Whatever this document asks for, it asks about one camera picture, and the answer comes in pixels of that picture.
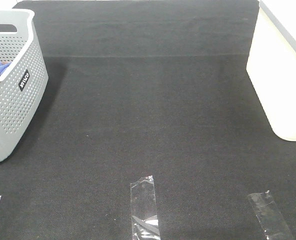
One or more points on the middle clear tape strip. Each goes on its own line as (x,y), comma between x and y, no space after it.
(144,216)

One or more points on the grey perforated laundry basket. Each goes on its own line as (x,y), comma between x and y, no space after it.
(23,82)

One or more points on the white plastic storage bin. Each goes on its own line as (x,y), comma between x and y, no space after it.
(271,64)

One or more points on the right clear tape strip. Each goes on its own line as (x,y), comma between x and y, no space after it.
(269,216)

